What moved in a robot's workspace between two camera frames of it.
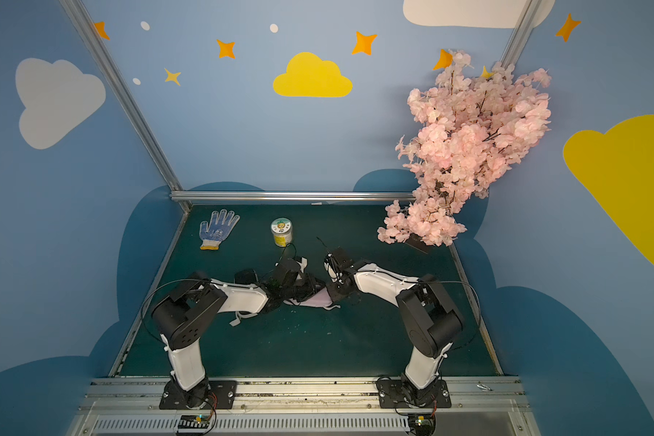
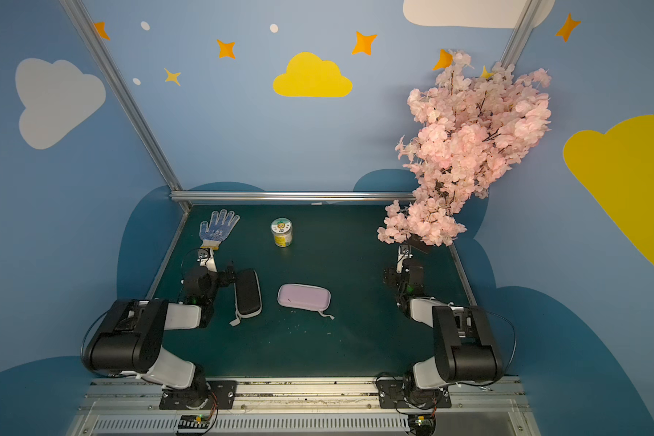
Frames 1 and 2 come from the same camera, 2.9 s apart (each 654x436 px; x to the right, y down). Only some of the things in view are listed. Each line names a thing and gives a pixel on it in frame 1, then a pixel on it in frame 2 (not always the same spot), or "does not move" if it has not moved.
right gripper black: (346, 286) to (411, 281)
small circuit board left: (193, 421) does not move
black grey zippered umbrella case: (246, 276) does not move
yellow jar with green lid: (282, 229) does not move
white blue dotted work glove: (220, 227) does not move
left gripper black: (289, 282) to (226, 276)
